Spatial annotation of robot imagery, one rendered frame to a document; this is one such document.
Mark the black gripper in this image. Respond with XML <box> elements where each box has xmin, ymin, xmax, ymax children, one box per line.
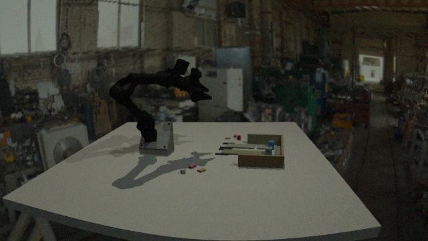
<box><xmin>179</xmin><ymin>77</ymin><xmax>212</xmax><ymax>102</ymax></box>

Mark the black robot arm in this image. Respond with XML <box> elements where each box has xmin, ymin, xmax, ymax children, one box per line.
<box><xmin>109</xmin><ymin>59</ymin><xmax>202</xmax><ymax>143</ymax></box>

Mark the tan polka-dotted strip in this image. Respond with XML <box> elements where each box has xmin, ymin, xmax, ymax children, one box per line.
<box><xmin>222</xmin><ymin>149</ymin><xmax>239</xmax><ymax>155</ymax></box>

